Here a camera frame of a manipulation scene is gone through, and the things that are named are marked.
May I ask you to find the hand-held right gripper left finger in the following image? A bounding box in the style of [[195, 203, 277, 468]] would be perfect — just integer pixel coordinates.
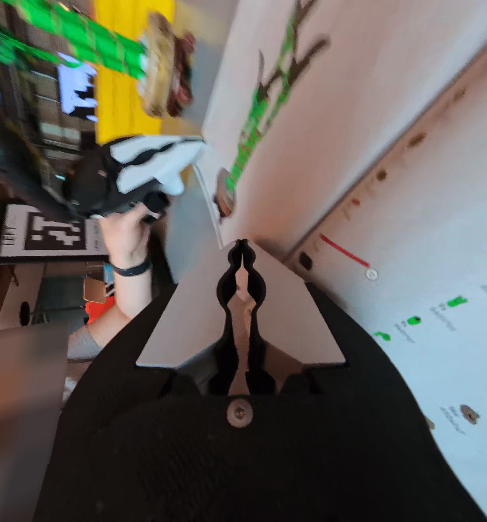
[[136, 241, 244, 395]]

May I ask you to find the yellow plastic bin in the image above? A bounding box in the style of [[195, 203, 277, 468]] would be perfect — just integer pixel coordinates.
[[94, 0, 177, 145]]

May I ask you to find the person's left forearm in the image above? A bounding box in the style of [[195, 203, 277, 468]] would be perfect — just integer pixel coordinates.
[[68, 267, 154, 361]]

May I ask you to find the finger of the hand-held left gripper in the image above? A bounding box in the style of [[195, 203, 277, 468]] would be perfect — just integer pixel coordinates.
[[111, 136, 205, 164], [117, 146, 204, 196]]

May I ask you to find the white lego instruction booklet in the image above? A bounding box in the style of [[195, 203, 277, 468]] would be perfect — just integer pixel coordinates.
[[192, 0, 487, 522]]

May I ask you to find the green lego bamboo plant model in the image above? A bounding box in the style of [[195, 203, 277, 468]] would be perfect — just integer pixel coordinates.
[[0, 0, 197, 119]]

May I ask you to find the person's left hand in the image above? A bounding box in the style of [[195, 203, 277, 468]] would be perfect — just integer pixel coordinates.
[[104, 203, 159, 268]]

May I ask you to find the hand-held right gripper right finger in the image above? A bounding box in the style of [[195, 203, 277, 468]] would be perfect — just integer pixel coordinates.
[[243, 240, 346, 395]]

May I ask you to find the black wristband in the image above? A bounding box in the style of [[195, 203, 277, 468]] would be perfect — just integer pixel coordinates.
[[110, 258, 152, 278]]

